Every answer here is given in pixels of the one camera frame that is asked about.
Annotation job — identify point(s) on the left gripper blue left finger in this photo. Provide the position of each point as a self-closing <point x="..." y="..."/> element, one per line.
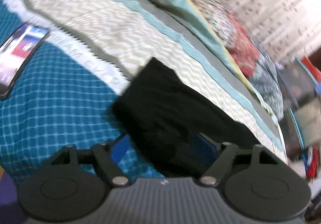
<point x="119" y="147"/>

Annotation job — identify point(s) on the patterned teal beige bedsheet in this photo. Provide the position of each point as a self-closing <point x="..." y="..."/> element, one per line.
<point x="64" y="94"/>

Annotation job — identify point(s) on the smartphone with lit screen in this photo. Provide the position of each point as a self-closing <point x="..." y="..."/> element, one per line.
<point x="16" y="52"/>

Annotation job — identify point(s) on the black pants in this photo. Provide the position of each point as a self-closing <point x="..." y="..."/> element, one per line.
<point x="161" y="115"/>

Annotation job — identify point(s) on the clear teal storage bins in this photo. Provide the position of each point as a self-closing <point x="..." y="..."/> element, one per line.
<point x="300" y="124"/>

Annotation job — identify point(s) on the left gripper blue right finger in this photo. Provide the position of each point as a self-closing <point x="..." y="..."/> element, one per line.
<point x="204" y="151"/>

